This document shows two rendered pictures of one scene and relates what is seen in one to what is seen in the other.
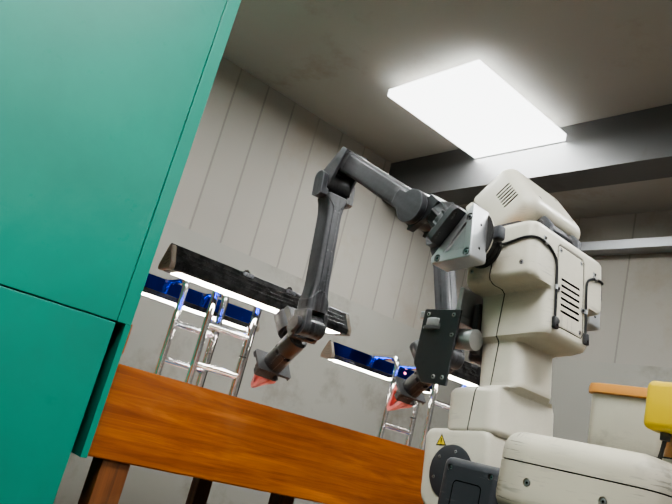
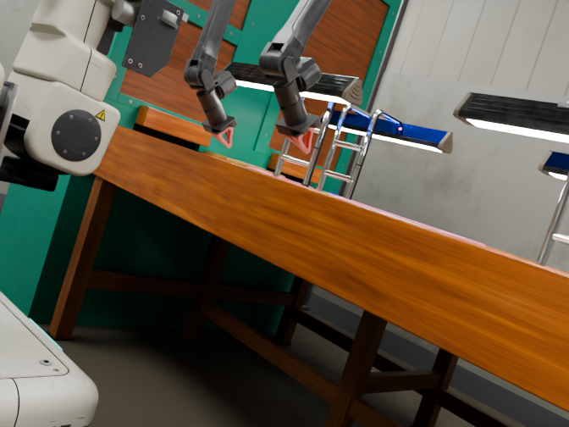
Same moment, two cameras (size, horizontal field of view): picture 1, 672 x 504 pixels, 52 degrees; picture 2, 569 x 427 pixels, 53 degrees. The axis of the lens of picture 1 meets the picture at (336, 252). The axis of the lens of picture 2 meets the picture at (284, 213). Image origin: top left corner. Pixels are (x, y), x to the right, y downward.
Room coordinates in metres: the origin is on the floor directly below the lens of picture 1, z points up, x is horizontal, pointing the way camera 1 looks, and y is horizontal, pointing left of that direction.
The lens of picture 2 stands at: (1.69, -1.70, 0.78)
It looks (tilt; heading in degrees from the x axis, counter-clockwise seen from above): 4 degrees down; 78
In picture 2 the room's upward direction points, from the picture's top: 18 degrees clockwise
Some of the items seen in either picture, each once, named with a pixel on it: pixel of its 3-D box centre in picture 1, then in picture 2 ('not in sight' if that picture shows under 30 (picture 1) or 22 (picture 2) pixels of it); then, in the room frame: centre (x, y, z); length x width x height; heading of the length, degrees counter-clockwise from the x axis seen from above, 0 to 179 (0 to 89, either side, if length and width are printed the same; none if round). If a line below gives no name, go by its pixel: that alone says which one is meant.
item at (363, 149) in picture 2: (178, 346); (356, 166); (2.35, 0.43, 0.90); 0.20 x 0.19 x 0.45; 124
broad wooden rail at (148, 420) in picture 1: (403, 481); (277, 219); (1.96, -0.34, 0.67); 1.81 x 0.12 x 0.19; 124
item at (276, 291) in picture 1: (263, 293); (285, 79); (1.94, 0.17, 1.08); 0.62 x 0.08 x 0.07; 124
